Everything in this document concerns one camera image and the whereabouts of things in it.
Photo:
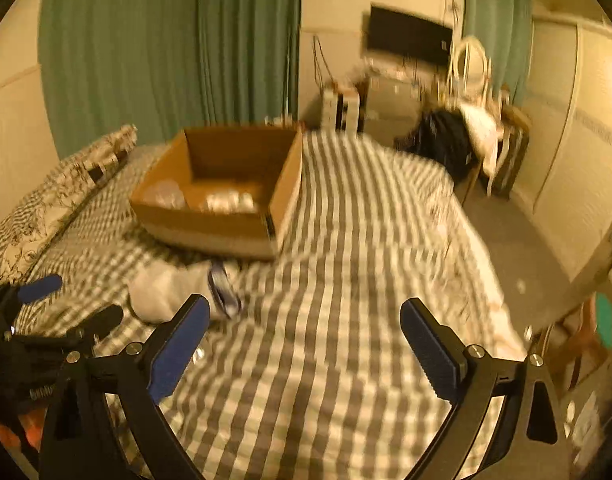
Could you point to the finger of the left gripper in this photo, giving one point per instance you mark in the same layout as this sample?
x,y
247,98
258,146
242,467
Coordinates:
x,y
39,289
98,325

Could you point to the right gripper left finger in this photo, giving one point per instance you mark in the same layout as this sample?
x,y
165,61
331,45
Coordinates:
x,y
172,345

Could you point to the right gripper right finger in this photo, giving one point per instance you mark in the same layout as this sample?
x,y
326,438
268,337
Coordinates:
x,y
437,348

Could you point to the white knit glove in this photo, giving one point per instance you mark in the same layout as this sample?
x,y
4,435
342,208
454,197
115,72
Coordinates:
x,y
159,290

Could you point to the floral patterned pillow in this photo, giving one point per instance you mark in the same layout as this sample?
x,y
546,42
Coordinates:
x,y
44,213

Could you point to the wooden stool green seat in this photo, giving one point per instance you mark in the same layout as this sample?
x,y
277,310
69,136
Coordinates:
x,y
578,344

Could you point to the clear plastic lid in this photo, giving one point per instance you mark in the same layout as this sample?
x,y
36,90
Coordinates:
x,y
165,194

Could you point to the brown cardboard box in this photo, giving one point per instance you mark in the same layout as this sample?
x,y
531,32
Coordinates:
x,y
263,160

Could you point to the white louvered wardrobe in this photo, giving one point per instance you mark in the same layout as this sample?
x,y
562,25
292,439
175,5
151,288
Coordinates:
x,y
565,181

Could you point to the chair with clothes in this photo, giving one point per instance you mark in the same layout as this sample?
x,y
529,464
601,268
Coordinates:
x,y
461,139

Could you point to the dark suitcase by wardrobe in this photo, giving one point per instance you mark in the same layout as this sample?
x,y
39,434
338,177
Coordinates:
x,y
514,145

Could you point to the grey mini fridge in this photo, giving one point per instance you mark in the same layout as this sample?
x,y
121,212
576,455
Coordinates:
x,y
393,109

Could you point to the white ribbed suitcase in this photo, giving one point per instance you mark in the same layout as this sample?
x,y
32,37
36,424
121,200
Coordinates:
x,y
340,108

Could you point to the green curtain left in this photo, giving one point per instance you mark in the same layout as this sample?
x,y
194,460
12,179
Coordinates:
x,y
162,65

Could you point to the green curtain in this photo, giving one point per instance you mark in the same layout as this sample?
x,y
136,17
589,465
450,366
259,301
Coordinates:
x,y
504,28
162,65

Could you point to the white oval vanity mirror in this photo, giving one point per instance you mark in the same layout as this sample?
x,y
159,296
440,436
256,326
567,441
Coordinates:
x,y
470,70

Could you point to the green curtain right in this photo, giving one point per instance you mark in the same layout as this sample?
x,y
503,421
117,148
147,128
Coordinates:
x,y
504,28

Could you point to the black wall television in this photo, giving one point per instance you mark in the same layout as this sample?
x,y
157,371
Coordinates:
x,y
408,36

